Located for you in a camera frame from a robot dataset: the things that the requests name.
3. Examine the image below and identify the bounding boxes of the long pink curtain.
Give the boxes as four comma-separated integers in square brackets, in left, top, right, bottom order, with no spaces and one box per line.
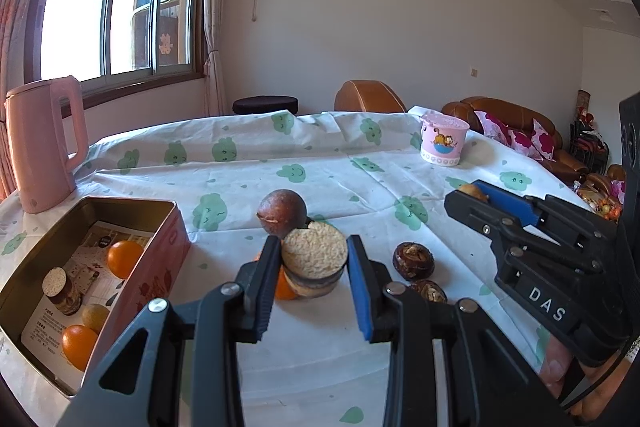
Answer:
[0,0,66,202]

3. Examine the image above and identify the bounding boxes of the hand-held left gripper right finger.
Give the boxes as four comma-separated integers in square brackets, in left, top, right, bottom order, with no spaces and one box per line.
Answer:
[346,234,576,427]

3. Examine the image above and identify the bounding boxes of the narrow tied pink curtain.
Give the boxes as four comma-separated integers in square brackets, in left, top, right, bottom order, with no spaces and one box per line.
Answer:
[202,0,231,118]

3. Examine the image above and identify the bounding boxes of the black chair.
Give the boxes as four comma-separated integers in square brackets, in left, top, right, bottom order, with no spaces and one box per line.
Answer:
[570,121,610,168]

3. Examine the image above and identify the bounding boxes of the printed paper liner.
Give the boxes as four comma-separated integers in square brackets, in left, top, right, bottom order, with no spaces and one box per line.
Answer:
[22,219,153,388]

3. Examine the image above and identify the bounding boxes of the pink electric kettle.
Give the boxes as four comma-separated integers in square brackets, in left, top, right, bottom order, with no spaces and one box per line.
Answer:
[4,75,90,214]

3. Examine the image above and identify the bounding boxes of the person's right hand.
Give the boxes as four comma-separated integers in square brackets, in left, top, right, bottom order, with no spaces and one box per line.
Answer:
[540,337,636,425]

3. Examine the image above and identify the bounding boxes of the brown leather sofa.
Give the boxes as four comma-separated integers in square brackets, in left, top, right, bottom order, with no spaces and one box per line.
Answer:
[441,97,591,185]

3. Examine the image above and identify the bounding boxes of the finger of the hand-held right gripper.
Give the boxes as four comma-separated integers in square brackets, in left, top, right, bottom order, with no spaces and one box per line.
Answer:
[444,189,538,268]
[472,179,618,253]

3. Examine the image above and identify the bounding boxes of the orange tangerine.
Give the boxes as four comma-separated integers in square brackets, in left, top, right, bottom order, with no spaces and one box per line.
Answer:
[107,240,146,279]
[61,324,99,372]
[257,252,301,301]

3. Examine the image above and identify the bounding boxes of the pink metal tin box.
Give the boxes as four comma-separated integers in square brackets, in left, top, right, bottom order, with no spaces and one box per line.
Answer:
[0,196,192,398]

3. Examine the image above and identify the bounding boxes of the pink floral pillow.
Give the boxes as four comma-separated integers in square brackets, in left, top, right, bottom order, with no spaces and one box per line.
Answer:
[532,119,557,160]
[474,111,511,145]
[507,129,543,160]

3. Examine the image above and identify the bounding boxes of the pink cartoon cup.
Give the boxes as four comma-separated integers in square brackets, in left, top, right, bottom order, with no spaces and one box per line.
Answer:
[419,112,471,168]

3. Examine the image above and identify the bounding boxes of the sliding glass window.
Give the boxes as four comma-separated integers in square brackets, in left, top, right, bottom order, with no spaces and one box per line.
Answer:
[30,0,208,108]

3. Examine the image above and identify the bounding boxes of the white green-print tablecloth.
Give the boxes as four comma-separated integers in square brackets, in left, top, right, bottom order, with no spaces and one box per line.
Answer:
[0,109,621,427]

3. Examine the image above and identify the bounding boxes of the dark water chestnut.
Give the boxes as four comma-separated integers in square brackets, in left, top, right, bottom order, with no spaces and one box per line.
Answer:
[392,242,435,282]
[409,279,448,304]

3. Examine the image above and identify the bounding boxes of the brown leather armchair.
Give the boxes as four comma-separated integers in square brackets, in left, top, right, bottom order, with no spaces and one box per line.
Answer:
[334,80,407,114]

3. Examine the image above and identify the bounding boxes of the round dark stool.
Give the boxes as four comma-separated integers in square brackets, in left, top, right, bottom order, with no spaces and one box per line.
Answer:
[232,95,300,116]

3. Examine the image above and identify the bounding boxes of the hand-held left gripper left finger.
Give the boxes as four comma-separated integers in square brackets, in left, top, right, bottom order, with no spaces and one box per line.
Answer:
[57,234,283,427]

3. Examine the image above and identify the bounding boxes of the brown passion fruit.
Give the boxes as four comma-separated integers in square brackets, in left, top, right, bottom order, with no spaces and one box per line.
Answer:
[256,189,308,239]

